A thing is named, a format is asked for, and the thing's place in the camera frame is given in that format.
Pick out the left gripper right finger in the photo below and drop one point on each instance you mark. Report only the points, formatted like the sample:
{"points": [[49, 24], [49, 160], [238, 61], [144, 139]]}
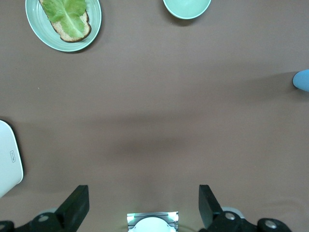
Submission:
{"points": [[210, 212]]}

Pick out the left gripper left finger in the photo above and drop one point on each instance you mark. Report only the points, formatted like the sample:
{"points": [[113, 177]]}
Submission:
{"points": [[72, 210]]}

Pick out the blue plastic cup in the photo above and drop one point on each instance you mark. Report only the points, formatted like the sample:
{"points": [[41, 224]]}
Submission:
{"points": [[301, 81]]}

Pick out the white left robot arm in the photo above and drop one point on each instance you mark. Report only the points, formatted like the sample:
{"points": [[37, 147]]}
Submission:
{"points": [[150, 226]]}

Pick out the white toaster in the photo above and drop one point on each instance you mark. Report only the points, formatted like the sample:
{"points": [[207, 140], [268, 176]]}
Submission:
{"points": [[9, 159]]}

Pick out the pale green plate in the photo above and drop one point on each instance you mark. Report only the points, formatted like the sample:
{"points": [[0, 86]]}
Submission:
{"points": [[43, 36]]}

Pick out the toasted bread slice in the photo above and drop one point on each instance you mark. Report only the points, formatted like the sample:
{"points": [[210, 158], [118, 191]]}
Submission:
{"points": [[85, 30]]}

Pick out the green lettuce leaf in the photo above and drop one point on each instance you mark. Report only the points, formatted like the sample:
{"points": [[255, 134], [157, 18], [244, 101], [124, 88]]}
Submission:
{"points": [[65, 14]]}

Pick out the pale green bowl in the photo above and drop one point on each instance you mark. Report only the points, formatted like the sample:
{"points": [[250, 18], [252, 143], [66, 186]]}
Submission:
{"points": [[187, 7]]}

